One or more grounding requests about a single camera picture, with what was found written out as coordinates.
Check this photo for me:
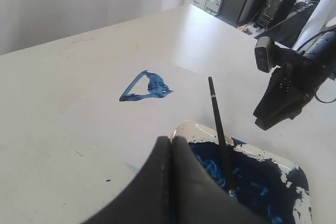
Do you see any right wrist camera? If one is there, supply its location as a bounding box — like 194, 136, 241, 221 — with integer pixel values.
254, 36, 302, 73

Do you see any white plate with blue paint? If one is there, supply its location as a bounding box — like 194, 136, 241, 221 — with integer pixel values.
172, 121, 312, 223

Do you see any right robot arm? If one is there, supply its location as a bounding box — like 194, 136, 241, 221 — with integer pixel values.
253, 19, 335, 130

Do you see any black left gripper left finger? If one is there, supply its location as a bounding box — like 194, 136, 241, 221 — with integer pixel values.
84, 136, 171, 223

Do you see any white paper sheet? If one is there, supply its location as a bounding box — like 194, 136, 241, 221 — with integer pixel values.
54, 57, 263, 167

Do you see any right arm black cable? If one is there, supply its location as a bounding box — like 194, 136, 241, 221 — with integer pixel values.
295, 28, 336, 104

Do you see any black paintbrush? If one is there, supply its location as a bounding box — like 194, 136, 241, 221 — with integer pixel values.
208, 77, 237, 199

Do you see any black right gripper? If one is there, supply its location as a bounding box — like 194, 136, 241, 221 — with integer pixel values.
254, 50, 335, 130

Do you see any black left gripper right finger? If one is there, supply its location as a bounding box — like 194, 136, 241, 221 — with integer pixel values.
172, 136, 266, 223

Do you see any white curtain backdrop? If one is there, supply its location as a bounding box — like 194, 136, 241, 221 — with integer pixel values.
1, 0, 192, 54

